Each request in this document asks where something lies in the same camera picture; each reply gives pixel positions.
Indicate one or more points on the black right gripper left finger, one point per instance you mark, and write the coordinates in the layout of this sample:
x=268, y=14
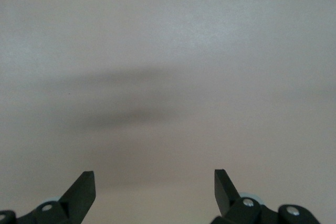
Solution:
x=78, y=200

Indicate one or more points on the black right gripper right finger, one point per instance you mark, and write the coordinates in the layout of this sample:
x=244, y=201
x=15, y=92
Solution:
x=225, y=197

